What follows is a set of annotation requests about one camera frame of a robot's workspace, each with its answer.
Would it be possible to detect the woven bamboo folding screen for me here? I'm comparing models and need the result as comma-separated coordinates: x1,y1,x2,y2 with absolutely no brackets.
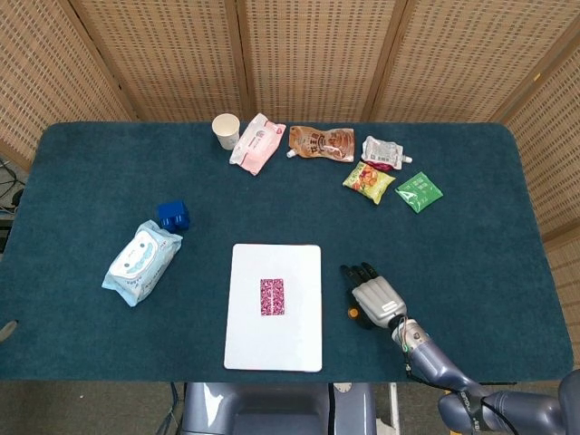
0,0,580,354

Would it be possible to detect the blue cube block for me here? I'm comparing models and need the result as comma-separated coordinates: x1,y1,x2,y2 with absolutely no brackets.
156,199,191,232

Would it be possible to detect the purple patterned small packet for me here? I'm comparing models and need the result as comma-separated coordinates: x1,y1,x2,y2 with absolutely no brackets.
259,277,286,316

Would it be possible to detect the yellow snack packet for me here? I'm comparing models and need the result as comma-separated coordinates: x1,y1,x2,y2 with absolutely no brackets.
342,161,396,205

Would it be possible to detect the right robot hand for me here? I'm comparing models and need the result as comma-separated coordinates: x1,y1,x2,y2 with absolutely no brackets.
340,261,408,329

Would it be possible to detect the white spouted pouch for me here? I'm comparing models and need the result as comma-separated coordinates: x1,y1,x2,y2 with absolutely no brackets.
361,135,414,171

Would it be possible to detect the white paper cup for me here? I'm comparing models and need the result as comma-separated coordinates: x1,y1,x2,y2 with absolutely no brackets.
211,113,240,151

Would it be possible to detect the dark teal table mat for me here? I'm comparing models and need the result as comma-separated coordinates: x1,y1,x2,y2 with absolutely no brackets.
0,121,574,384

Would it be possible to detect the pink wet wipes pack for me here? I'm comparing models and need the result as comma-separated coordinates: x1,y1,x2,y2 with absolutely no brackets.
228,112,286,177

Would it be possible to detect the green snack packet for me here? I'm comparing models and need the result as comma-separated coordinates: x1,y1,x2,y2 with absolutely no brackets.
394,171,444,215

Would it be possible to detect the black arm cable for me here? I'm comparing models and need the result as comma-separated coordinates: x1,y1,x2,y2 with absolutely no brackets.
405,362,517,435

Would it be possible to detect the white rectangular board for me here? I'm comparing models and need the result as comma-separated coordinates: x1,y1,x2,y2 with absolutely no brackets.
223,243,324,373

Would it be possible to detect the blue wet wipes pack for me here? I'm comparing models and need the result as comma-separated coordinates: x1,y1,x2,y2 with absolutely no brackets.
101,219,184,308

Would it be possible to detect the brown spouted sauce pouch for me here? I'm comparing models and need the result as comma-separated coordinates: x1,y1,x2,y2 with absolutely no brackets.
285,125,355,163

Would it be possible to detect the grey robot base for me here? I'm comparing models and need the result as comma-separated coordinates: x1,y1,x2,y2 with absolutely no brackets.
180,382,377,435

